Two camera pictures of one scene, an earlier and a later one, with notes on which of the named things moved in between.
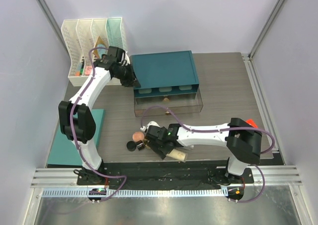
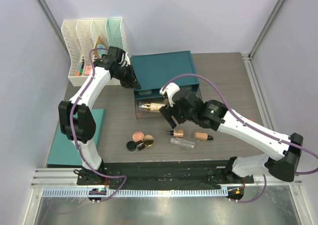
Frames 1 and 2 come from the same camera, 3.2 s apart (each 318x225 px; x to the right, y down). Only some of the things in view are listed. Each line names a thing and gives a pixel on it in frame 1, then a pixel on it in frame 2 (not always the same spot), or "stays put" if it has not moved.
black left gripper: (132, 81) stays put
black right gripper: (161, 151) to (168, 115)
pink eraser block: (88, 69) stays put
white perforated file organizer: (83, 35) stays put
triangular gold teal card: (99, 52) stays put
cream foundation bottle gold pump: (178, 155) to (152, 106)
